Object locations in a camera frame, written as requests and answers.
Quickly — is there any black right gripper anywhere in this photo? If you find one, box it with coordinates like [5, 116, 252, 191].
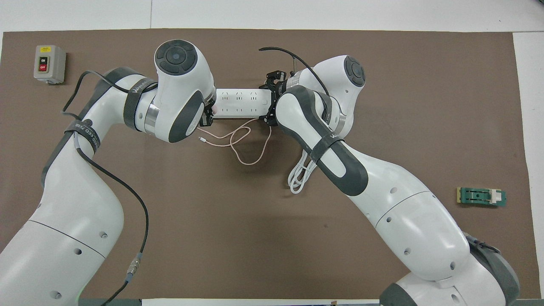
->
[259, 70, 298, 127]

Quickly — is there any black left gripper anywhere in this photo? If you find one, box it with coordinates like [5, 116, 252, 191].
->
[199, 95, 218, 128]

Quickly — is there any pink charging cable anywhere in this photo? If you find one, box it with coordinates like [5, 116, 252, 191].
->
[198, 118, 273, 167]

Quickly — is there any white power strip with cord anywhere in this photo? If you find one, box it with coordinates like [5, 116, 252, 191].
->
[212, 88, 319, 196]

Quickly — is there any brown paper table mat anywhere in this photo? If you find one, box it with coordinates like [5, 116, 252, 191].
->
[0, 28, 541, 300]

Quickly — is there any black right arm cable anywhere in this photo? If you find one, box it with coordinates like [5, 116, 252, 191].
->
[258, 46, 332, 99]

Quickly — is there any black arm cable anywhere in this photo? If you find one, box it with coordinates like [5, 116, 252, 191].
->
[62, 71, 150, 306]
[258, 46, 332, 99]

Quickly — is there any grey on-off switch box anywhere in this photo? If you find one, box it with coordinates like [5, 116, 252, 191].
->
[33, 45, 67, 85]

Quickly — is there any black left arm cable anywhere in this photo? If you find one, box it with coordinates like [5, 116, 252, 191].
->
[62, 71, 150, 306]

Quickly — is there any green knife switch yellow base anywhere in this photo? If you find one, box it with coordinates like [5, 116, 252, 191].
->
[456, 187, 507, 209]

